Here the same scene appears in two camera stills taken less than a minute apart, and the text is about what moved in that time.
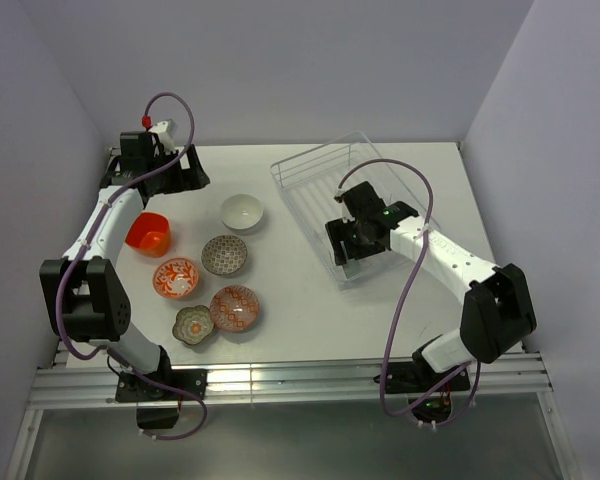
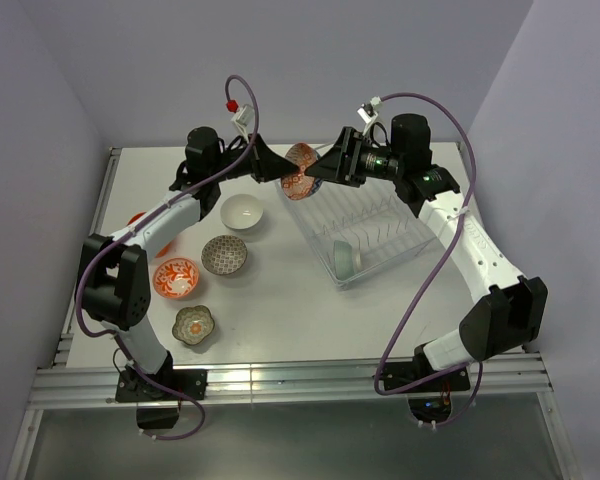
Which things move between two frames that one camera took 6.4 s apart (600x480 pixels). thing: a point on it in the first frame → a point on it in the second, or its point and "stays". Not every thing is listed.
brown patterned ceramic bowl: (224, 254) stays
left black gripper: (183, 181) → (266, 165)
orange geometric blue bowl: (234, 308) → (301, 185)
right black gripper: (337, 232) → (334, 166)
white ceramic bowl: (241, 213) stays
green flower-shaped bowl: (193, 324) stays
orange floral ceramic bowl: (175, 278) stays
